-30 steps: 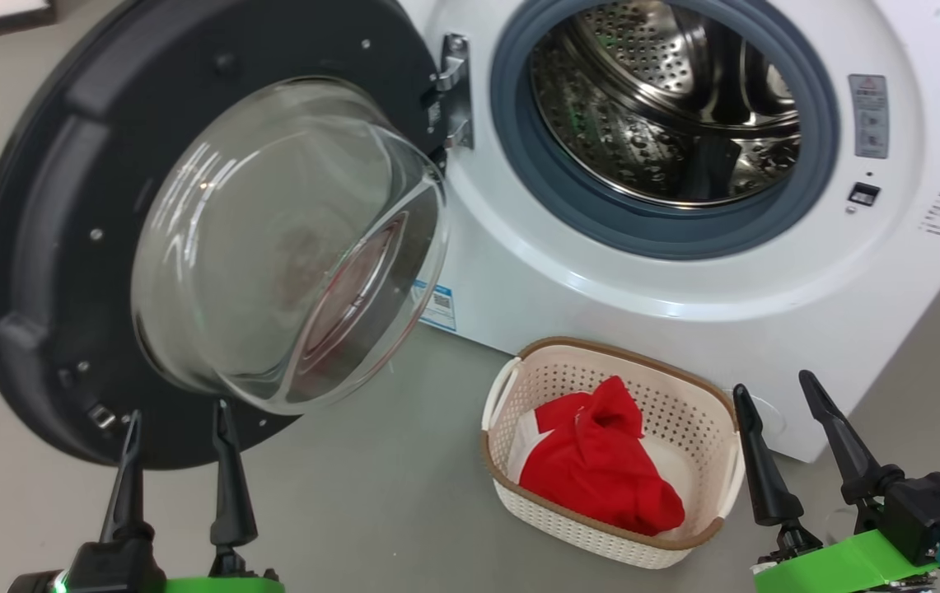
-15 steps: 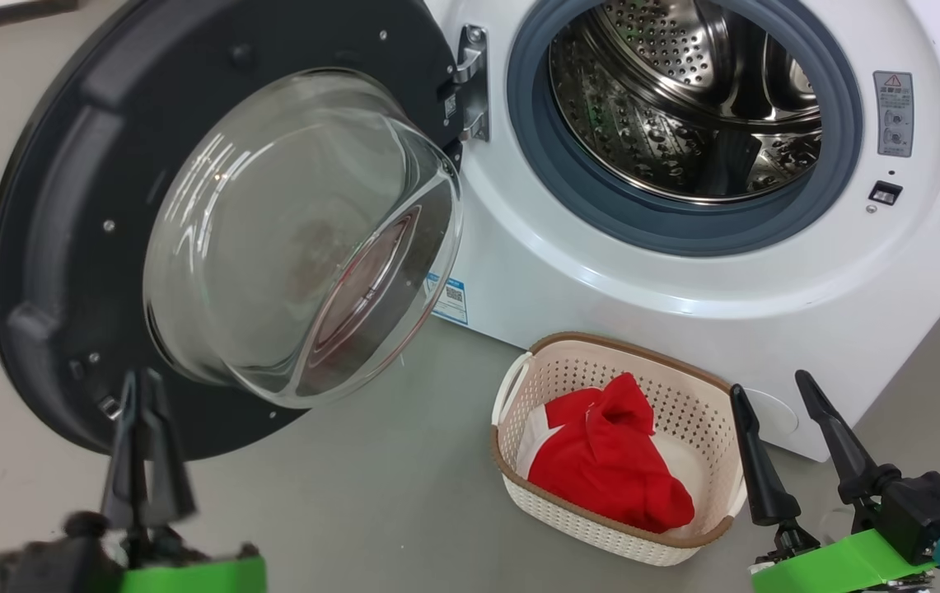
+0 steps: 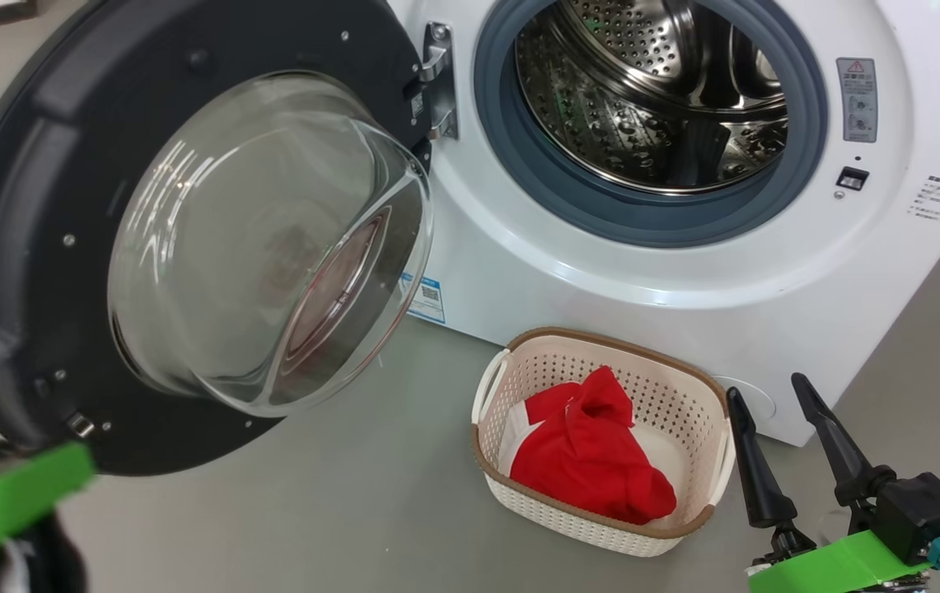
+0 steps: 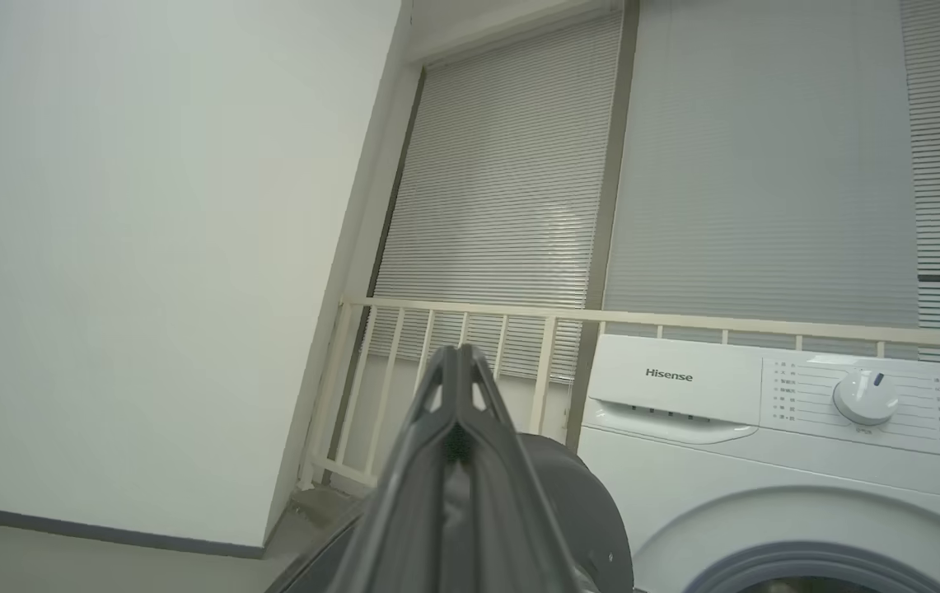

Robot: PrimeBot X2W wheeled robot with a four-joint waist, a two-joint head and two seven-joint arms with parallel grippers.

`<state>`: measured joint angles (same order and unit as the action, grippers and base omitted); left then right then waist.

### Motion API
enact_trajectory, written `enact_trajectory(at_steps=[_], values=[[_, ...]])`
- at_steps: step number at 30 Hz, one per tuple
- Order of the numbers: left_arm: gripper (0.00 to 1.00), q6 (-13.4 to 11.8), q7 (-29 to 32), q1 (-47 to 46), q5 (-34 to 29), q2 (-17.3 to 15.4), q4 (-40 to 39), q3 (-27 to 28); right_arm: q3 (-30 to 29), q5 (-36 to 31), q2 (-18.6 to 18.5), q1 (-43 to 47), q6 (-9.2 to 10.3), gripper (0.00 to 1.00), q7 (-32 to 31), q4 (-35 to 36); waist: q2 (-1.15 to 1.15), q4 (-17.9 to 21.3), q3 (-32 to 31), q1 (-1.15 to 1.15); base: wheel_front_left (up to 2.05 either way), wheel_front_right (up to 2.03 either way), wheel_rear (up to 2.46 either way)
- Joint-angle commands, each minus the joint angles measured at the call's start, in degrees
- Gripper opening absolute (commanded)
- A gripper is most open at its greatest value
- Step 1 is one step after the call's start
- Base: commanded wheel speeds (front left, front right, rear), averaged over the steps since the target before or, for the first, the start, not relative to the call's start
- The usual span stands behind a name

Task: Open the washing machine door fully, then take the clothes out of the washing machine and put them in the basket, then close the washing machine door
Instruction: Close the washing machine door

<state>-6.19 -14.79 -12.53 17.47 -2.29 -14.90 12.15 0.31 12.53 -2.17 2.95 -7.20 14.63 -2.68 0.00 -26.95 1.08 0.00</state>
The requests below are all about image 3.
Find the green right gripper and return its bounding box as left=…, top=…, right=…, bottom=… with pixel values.
left=725, top=372, right=932, bottom=593

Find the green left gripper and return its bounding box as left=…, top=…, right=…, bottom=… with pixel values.
left=0, top=442, right=97, bottom=569

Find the red and white garment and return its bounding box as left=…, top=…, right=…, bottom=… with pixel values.
left=498, top=366, right=678, bottom=526

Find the black round glass machine door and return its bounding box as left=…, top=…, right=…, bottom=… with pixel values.
left=0, top=0, right=437, bottom=477

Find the cream laundry basket brown rim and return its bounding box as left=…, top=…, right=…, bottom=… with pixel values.
left=471, top=327, right=737, bottom=558

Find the white washing machine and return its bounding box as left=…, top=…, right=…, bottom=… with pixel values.
left=387, top=0, right=940, bottom=450

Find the metal door hinge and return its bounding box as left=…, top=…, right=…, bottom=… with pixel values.
left=419, top=22, right=461, bottom=142

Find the round filter cover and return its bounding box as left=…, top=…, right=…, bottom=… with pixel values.
left=713, top=376, right=778, bottom=422

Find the grey warning sticker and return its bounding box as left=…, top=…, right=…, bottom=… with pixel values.
left=836, top=57, right=879, bottom=144

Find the steel perforated washer drum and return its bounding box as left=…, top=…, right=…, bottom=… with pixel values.
left=515, top=0, right=790, bottom=197

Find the blue energy label sticker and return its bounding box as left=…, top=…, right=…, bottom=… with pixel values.
left=400, top=272, right=447, bottom=325

